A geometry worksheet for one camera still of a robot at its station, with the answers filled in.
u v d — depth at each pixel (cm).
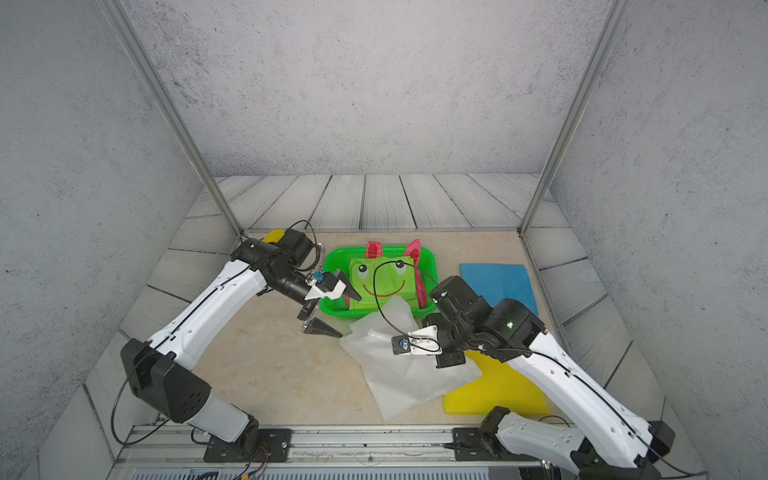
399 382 70
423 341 53
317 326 59
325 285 55
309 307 60
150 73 79
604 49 75
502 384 81
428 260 101
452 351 56
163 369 40
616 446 37
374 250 102
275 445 73
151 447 75
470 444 74
